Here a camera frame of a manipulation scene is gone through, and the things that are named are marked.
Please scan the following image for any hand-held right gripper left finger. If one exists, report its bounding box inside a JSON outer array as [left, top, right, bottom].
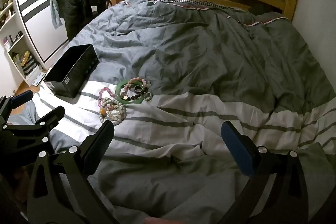
[[26, 120, 116, 224]]

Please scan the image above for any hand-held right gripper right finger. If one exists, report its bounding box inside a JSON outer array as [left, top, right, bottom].
[[215, 121, 315, 224]]

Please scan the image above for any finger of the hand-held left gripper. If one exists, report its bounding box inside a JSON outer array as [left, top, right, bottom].
[[0, 90, 34, 125], [0, 105, 66, 149]]

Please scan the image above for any black cardboard box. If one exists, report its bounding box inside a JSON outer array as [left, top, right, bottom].
[[43, 44, 99, 98]]

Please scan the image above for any yellow shelf item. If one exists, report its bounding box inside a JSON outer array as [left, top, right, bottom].
[[20, 51, 31, 66]]

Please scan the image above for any white shelf unit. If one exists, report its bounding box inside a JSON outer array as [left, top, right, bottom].
[[0, 0, 47, 83]]

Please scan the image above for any green jade bangle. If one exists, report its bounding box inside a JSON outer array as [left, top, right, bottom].
[[115, 80, 144, 104]]

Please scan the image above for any white sliding wardrobe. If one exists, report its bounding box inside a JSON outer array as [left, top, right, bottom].
[[13, 0, 114, 62]]

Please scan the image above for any grey striped duvet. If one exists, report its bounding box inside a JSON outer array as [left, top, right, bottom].
[[8, 0, 336, 224]]

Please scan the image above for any light blue shirt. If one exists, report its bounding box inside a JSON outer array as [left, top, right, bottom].
[[50, 0, 65, 29]]

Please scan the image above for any black puffer jacket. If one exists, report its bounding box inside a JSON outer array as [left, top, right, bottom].
[[56, 0, 108, 41]]

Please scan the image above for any checkered cloth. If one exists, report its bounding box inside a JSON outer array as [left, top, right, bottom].
[[157, 0, 251, 9]]

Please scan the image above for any pale bead bracelet amber bead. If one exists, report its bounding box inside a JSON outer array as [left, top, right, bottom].
[[99, 98, 128, 125]]

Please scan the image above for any pink crystal bead bracelet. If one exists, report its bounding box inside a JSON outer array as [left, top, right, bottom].
[[98, 88, 116, 107]]

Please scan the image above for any dark brown bead bracelet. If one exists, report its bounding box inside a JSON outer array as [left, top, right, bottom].
[[120, 87, 145, 102]]

